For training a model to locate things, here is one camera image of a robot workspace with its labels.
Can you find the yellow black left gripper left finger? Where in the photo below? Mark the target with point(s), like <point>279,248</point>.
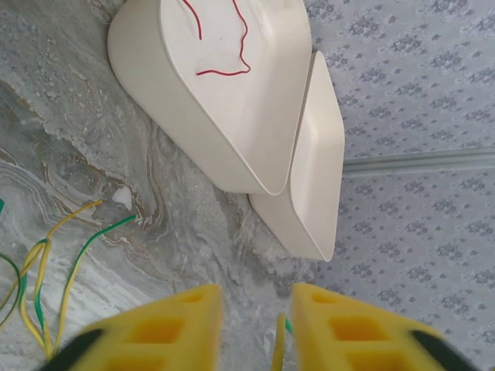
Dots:
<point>154,340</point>

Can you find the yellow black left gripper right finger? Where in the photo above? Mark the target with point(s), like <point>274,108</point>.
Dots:
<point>367,340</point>

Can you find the white plastic tray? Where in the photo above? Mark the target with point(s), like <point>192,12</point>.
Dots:
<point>321,174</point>
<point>232,116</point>

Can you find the aluminium frame post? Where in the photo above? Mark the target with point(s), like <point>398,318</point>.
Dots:
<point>425,161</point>

